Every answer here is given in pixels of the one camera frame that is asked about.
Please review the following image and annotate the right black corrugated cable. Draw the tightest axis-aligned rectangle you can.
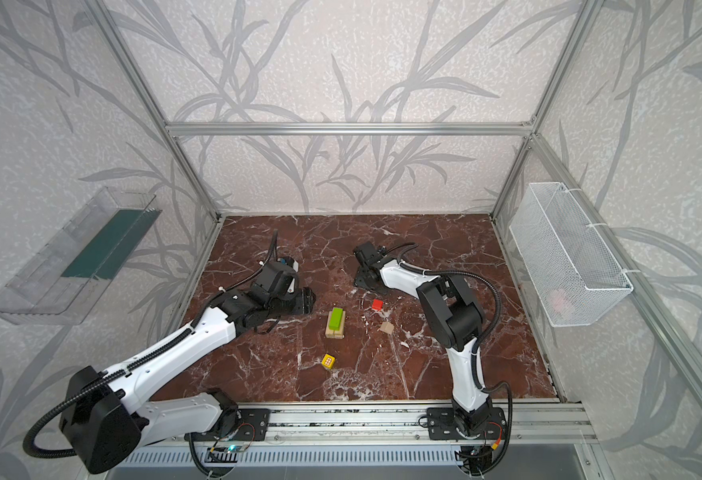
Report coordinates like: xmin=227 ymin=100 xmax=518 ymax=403
xmin=386 ymin=241 xmax=514 ymax=433

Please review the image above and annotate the small wooden block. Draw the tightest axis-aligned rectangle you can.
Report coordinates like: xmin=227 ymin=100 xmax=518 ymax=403
xmin=379 ymin=321 xmax=394 ymax=335

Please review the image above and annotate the white wire mesh basket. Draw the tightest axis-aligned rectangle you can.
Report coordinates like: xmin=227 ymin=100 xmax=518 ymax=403
xmin=509 ymin=182 xmax=634 ymax=327

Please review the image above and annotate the black corrugated cable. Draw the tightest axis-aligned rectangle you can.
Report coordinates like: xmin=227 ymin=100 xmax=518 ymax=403
xmin=22 ymin=230 xmax=280 ymax=460
xmin=386 ymin=241 xmax=514 ymax=433

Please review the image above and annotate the aluminium mounting rail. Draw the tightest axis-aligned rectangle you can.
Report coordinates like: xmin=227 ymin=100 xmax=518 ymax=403
xmin=95 ymin=401 xmax=598 ymax=448

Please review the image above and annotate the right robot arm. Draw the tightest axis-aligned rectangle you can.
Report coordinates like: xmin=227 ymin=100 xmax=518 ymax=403
xmin=353 ymin=242 xmax=502 ymax=425

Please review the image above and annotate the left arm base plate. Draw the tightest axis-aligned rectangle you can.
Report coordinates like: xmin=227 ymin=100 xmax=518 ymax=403
xmin=198 ymin=408 xmax=271 ymax=442

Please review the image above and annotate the green wooden block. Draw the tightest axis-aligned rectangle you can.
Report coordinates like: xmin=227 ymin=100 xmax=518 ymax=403
xmin=327 ymin=307 xmax=345 ymax=331

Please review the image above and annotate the plain wooden block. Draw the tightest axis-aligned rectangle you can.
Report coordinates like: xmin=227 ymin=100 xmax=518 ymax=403
xmin=325 ymin=325 xmax=345 ymax=339

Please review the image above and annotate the yellow window block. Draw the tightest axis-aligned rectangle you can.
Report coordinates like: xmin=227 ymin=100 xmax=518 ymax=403
xmin=321 ymin=354 xmax=336 ymax=369

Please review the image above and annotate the left black corrugated cable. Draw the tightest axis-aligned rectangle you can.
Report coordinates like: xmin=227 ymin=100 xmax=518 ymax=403
xmin=22 ymin=230 xmax=280 ymax=460

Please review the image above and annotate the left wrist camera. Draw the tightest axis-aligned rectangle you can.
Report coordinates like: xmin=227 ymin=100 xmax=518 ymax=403
xmin=277 ymin=257 xmax=299 ymax=278

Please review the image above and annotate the clear plastic wall bin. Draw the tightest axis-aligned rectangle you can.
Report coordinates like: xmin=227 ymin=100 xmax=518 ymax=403
xmin=0 ymin=187 xmax=162 ymax=326

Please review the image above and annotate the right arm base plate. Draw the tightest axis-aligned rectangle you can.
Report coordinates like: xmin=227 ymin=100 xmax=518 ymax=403
xmin=426 ymin=405 xmax=507 ymax=443

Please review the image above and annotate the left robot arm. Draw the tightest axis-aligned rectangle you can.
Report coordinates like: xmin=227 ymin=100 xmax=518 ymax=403
xmin=59 ymin=257 xmax=315 ymax=474

